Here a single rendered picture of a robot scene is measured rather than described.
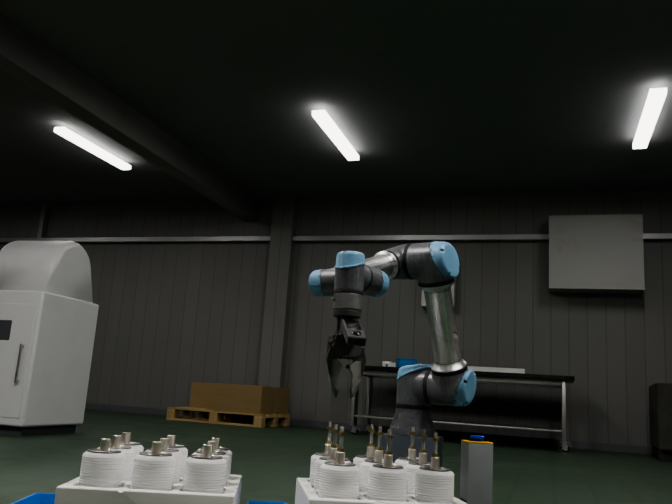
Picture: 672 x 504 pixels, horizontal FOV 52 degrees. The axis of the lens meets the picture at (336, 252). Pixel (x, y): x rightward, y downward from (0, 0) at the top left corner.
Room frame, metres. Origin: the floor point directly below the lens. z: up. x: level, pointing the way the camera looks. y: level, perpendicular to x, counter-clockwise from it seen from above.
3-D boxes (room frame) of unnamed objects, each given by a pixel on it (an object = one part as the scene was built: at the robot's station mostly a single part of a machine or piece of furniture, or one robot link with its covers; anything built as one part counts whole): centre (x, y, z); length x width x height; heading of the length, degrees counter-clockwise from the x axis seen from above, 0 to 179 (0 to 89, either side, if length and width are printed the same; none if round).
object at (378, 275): (1.82, -0.08, 0.72); 0.11 x 0.11 x 0.08; 56
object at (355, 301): (1.73, -0.04, 0.64); 0.08 x 0.08 x 0.05
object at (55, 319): (5.22, 2.26, 0.72); 0.73 x 0.68 x 1.44; 162
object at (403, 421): (2.34, -0.29, 0.35); 0.15 x 0.15 x 0.10
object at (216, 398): (8.44, 1.14, 0.23); 1.25 x 0.86 x 0.45; 72
